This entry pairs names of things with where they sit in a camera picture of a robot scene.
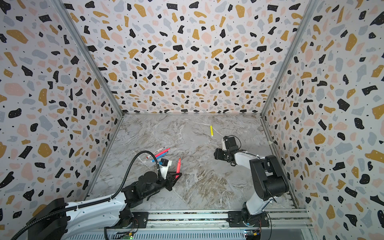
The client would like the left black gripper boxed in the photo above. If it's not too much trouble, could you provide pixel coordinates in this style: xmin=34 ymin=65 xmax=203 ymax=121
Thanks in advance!
xmin=142 ymin=170 xmax=182 ymax=199

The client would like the pink highlighter pen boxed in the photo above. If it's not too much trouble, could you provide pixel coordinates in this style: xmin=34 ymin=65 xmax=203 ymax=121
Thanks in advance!
xmin=176 ymin=158 xmax=181 ymax=179

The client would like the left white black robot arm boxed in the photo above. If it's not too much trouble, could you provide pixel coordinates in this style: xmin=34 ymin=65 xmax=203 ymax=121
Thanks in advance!
xmin=27 ymin=171 xmax=182 ymax=240

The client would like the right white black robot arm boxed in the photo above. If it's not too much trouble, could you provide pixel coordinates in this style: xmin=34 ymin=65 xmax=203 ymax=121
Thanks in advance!
xmin=214 ymin=136 xmax=289 ymax=226

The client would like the red pink marker pen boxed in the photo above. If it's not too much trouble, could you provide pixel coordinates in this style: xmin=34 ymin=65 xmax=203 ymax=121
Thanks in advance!
xmin=155 ymin=148 xmax=170 ymax=158

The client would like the thin white red pen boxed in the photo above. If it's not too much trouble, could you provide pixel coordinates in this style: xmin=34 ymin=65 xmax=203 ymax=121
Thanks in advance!
xmin=147 ymin=147 xmax=164 ymax=159

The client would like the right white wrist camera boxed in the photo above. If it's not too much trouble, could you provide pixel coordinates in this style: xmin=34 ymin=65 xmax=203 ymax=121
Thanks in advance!
xmin=222 ymin=136 xmax=240 ymax=152

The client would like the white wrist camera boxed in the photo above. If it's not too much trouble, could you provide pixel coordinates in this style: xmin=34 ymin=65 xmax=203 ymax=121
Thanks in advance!
xmin=159 ymin=158 xmax=173 ymax=179
xmin=222 ymin=136 xmax=240 ymax=152

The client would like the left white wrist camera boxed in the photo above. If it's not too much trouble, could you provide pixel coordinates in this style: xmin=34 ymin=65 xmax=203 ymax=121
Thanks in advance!
xmin=159 ymin=158 xmax=173 ymax=179

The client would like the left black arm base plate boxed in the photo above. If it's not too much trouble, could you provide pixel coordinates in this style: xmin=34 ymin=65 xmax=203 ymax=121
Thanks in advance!
xmin=113 ymin=211 xmax=149 ymax=230

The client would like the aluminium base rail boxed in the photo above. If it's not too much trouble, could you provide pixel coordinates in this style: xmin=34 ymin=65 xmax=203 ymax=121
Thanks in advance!
xmin=65 ymin=209 xmax=317 ymax=240

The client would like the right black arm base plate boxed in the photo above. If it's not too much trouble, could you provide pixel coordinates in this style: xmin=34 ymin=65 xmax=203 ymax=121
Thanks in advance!
xmin=226 ymin=211 xmax=270 ymax=228

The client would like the black corrugated cable conduit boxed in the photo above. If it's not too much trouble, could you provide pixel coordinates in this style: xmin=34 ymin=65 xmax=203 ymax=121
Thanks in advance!
xmin=10 ymin=150 xmax=161 ymax=240

